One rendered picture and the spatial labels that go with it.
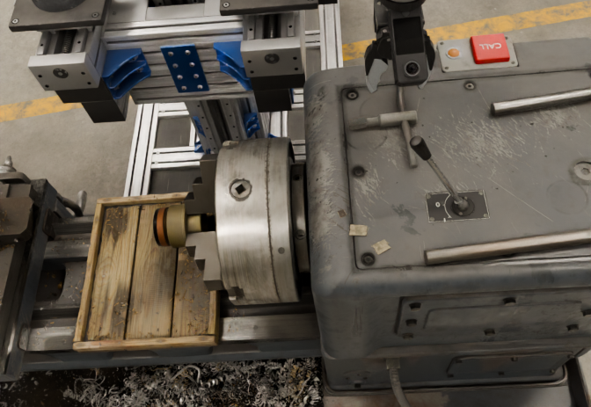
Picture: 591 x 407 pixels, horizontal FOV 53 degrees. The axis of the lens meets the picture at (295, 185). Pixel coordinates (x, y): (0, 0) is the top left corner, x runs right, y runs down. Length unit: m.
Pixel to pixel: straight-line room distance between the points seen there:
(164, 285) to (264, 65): 0.54
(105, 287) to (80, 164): 1.41
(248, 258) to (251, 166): 0.16
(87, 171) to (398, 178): 1.93
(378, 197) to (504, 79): 0.33
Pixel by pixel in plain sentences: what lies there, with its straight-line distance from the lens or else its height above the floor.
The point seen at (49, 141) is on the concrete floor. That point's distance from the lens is 2.89.
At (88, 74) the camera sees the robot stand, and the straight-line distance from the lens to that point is 1.48.
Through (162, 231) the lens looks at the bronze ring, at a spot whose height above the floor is 1.11.
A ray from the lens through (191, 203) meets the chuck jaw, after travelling 1.13.
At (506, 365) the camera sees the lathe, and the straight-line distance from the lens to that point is 1.46.
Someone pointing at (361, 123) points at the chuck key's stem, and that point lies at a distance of 1.01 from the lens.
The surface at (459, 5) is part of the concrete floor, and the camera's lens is 3.09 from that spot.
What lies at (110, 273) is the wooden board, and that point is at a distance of 1.41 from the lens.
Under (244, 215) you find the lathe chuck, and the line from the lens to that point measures 0.99.
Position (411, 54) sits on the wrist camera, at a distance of 0.88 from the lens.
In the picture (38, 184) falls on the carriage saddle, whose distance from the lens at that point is 1.55.
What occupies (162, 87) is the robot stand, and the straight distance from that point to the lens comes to 1.69.
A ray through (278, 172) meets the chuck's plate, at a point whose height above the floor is 1.24.
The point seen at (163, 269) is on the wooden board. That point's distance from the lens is 1.37.
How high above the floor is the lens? 2.09
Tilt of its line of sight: 59 degrees down
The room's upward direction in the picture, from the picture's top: 10 degrees counter-clockwise
